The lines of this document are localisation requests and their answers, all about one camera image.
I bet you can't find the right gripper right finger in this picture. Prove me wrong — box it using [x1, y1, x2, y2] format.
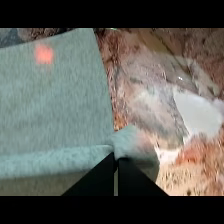
[117, 157, 169, 197]

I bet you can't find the grey garment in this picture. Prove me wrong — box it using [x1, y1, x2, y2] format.
[0, 27, 161, 197]

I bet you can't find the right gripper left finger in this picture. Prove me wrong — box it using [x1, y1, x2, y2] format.
[61, 152, 118, 197]

